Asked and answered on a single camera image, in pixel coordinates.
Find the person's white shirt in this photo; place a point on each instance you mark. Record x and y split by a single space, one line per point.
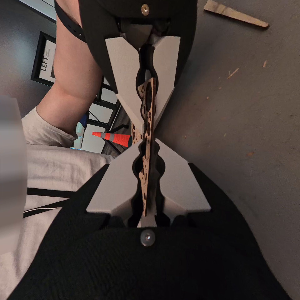
58 164

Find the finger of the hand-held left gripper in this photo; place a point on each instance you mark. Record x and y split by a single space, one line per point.
121 70
167 65

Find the black easel stand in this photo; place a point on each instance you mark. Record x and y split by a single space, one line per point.
105 104

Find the black framed marker sign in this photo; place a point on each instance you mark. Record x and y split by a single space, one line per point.
44 61

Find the person's left forearm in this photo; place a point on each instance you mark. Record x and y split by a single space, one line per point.
70 70

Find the laser-cut wooden sheet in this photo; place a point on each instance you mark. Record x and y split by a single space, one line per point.
148 140

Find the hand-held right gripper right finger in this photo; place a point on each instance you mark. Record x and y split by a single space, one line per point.
182 187

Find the long curved wooden model part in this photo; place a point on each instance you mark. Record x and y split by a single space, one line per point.
234 13

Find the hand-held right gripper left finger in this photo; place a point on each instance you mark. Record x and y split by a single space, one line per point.
112 187

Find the black wristband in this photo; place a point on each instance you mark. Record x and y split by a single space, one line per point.
70 27

